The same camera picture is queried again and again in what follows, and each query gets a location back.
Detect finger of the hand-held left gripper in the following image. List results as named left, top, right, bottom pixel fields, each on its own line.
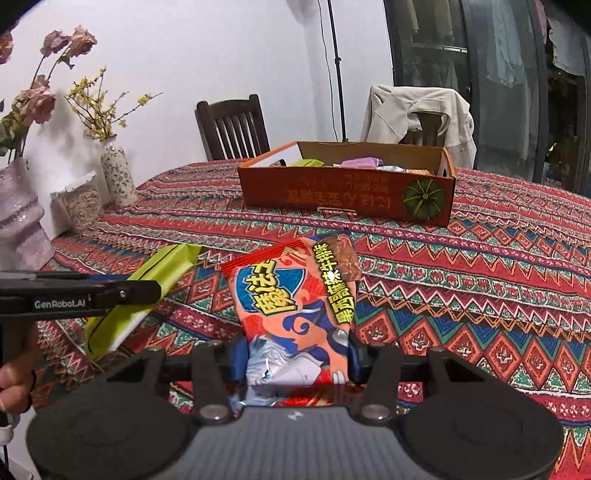
left=117, top=281, right=162, bottom=306
left=0, top=272, right=134, bottom=287

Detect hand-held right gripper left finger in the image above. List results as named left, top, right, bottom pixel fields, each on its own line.
left=106, top=339, right=250, bottom=425

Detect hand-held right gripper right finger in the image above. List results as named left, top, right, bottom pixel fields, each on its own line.
left=348, top=342, right=485, bottom=425

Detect red snack packet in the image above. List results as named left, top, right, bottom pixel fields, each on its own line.
left=221, top=233, right=361, bottom=409

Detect orange cardboard box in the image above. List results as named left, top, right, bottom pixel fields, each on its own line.
left=238, top=141, right=458, bottom=227

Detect person's left hand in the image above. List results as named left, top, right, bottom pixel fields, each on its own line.
left=0, top=325, right=38, bottom=416

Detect large pink ceramic vase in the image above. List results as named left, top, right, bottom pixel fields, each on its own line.
left=0, top=157, right=56, bottom=271

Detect glass jar with white lid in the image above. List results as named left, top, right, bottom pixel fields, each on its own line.
left=51, top=172, right=106, bottom=234

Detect small floral ceramic vase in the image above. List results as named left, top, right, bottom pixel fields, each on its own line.
left=100, top=142, right=139, bottom=208

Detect yellow flower sprigs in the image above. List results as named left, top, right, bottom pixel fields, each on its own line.
left=65, top=67, right=163, bottom=141

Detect dried pink rose bouquet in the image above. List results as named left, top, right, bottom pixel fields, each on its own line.
left=0, top=25, right=98, bottom=160

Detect dark wooden chair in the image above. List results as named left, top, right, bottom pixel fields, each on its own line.
left=195, top=95, right=271, bottom=162

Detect jacket-draped wooden chair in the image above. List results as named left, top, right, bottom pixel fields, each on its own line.
left=404, top=113, right=451, bottom=147

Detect chair with beige jacket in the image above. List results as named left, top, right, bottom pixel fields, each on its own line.
left=360, top=84, right=477, bottom=169

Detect black light stand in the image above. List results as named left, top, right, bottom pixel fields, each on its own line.
left=325, top=0, right=349, bottom=144

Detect sliding glass door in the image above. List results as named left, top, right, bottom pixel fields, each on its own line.
left=383, top=0, right=591, bottom=195

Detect pale blue hanging garment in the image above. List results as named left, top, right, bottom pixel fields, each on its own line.
left=489, top=0, right=522, bottom=88

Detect white hanging garment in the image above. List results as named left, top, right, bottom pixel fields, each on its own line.
left=547, top=14, right=587, bottom=77

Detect pink hanging garment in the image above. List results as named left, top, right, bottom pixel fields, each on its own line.
left=536, top=0, right=552, bottom=42

